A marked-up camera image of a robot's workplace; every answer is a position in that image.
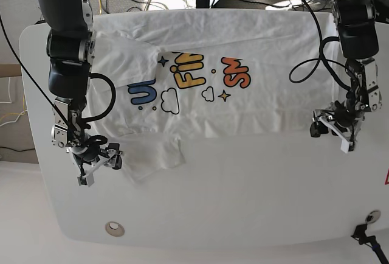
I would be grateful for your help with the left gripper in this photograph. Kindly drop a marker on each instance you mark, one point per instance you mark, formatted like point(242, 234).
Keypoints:
point(344, 117)

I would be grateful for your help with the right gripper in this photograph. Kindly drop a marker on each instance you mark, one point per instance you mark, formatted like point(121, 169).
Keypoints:
point(94, 152)

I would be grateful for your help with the white printed T-shirt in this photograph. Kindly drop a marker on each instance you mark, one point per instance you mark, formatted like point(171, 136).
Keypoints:
point(182, 75)

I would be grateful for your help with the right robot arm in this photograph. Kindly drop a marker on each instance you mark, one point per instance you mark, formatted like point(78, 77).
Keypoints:
point(70, 48)

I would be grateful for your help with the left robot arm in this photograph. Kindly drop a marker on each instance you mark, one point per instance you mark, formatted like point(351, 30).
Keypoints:
point(355, 22)

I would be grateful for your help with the round metal table grommet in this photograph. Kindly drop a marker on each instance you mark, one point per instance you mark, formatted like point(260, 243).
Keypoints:
point(114, 229)

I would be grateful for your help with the red white warning sticker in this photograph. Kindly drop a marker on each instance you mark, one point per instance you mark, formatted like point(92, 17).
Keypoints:
point(387, 178)

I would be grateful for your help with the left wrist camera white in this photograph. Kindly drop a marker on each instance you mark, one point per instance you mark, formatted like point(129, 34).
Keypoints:
point(348, 141)

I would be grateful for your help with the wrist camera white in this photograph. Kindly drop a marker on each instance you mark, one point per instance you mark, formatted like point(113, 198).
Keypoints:
point(348, 141)
point(86, 177)

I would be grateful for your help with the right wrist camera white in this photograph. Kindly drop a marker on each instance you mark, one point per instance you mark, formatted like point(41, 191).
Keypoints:
point(86, 177)

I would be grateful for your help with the round grommet with cable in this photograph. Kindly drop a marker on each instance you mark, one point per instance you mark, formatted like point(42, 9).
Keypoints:
point(373, 216)

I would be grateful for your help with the black clamp with cable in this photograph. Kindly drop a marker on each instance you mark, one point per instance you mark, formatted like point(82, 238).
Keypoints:
point(361, 237)

